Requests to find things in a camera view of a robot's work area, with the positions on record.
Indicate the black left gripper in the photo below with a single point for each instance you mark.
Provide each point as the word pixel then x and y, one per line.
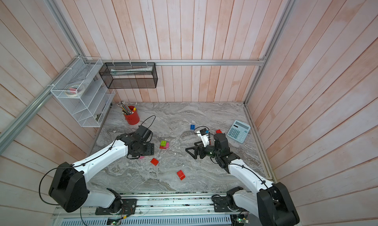
pixel 150 151

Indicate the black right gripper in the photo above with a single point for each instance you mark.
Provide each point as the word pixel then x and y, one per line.
pixel 201 148

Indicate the lime green lego brick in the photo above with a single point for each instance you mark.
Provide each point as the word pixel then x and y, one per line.
pixel 163 143

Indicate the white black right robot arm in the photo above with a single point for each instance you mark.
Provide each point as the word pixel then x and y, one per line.
pixel 270 202

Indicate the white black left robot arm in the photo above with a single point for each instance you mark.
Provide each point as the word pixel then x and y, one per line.
pixel 69 185

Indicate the red curved lego brick centre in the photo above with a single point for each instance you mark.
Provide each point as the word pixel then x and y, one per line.
pixel 154 162

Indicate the red lego brick front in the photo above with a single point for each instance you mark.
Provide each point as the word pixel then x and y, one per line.
pixel 181 175

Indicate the red pen cup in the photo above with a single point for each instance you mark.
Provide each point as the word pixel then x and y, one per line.
pixel 132 118

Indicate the pens in cup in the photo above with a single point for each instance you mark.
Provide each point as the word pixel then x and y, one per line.
pixel 125 108

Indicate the light blue calculator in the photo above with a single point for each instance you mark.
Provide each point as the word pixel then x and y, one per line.
pixel 238 131

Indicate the tape roll on shelf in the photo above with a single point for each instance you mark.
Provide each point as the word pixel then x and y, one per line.
pixel 74 90

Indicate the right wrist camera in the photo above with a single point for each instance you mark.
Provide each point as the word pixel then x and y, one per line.
pixel 204 135

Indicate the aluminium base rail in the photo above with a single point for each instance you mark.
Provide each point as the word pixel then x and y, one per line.
pixel 160 209

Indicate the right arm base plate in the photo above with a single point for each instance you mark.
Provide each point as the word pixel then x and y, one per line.
pixel 222 204

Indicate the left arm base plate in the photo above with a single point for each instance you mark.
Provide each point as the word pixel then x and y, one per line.
pixel 124 206

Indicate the black mesh wall basket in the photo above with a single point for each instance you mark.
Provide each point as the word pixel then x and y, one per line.
pixel 129 75

